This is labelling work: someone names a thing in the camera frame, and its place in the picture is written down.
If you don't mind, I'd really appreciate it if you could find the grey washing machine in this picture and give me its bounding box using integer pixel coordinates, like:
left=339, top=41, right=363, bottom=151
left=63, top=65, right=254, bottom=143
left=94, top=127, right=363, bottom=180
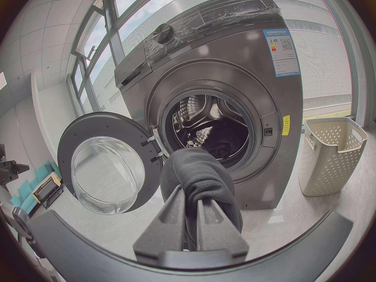
left=114, top=0, right=304, bottom=210

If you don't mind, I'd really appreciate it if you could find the washing machine door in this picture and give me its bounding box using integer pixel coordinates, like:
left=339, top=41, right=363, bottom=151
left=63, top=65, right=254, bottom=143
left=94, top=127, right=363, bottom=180
left=57, top=112, right=170, bottom=216

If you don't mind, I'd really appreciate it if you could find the black frame side table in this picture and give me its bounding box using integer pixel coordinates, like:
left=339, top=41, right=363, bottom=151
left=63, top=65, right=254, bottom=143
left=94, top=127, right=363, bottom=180
left=32, top=172, right=64, bottom=210

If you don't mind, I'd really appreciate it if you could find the window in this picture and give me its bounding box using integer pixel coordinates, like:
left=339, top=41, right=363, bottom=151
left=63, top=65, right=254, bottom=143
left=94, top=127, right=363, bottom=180
left=70, top=0, right=368, bottom=128

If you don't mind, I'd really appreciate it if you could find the black garment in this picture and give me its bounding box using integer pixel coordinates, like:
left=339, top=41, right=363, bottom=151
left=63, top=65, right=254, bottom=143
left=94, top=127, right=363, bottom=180
left=205, top=125, right=249, bottom=161

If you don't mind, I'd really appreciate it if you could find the dark grey garment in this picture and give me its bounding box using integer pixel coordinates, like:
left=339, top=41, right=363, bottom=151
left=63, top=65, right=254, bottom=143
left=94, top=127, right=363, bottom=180
left=160, top=147, right=244, bottom=251

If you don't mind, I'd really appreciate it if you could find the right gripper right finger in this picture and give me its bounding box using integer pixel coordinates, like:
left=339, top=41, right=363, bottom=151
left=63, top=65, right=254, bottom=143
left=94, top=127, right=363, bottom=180
left=196, top=200, right=250, bottom=258

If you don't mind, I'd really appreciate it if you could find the cream laundry basket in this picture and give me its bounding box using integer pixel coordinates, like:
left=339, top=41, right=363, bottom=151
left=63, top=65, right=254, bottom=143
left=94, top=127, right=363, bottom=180
left=298, top=117, right=369, bottom=197

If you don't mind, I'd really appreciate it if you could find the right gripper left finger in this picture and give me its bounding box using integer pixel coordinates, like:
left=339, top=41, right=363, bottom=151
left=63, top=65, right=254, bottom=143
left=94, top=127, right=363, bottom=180
left=133, top=184, right=189, bottom=264

